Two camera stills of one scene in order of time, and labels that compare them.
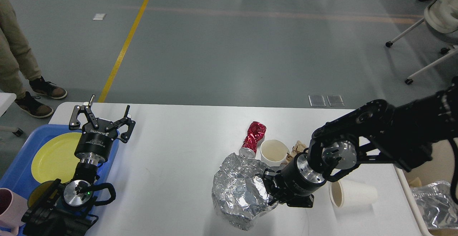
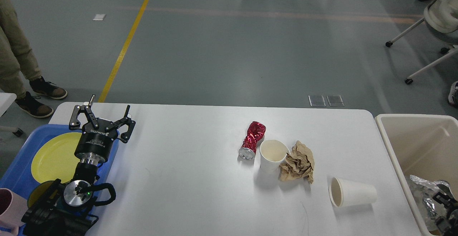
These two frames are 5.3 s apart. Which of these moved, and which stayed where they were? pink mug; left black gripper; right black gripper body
Moved: right black gripper body
Stayed: pink mug; left black gripper
